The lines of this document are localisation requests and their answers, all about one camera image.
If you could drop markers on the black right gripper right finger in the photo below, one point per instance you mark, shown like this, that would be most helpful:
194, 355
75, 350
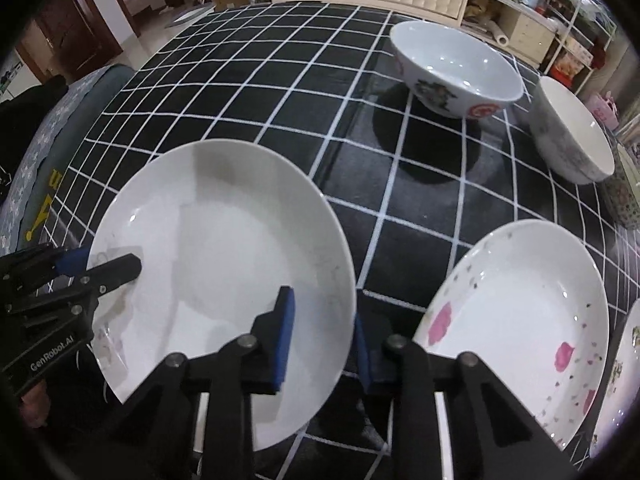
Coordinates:
429, 407

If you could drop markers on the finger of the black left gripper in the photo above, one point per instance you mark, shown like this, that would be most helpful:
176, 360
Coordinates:
41, 264
110, 275

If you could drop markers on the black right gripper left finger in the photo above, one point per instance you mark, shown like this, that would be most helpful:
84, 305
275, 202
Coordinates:
163, 410

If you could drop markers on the white plate cartoon bear print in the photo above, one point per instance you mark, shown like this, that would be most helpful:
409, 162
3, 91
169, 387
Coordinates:
622, 387

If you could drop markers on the plain white plate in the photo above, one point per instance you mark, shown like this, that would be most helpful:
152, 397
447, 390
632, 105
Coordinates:
219, 227

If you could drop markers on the white plate pink flowers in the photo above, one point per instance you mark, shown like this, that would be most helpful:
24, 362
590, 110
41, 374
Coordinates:
528, 299

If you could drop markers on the person's left hand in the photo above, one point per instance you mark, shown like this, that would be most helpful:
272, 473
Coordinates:
35, 406

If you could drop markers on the dark brown wooden door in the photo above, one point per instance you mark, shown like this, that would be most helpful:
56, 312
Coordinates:
67, 38

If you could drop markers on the green patterned bowl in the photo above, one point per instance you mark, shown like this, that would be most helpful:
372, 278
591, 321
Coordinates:
621, 190

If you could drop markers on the black white grid tablecloth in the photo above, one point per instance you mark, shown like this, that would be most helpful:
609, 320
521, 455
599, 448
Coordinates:
318, 84

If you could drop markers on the white bowl grey marbled outside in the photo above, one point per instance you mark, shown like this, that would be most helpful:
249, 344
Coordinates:
567, 136

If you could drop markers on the pink gift bag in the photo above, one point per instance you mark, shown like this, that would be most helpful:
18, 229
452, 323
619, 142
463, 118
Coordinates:
604, 109

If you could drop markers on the white bowl red seal pattern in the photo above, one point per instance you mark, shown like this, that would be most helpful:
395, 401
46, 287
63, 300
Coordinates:
452, 73

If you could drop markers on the white paper roll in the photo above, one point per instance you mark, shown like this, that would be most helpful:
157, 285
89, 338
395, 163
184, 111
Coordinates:
497, 33

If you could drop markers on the white metal shelf rack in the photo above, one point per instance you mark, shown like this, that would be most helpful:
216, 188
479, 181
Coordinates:
584, 33

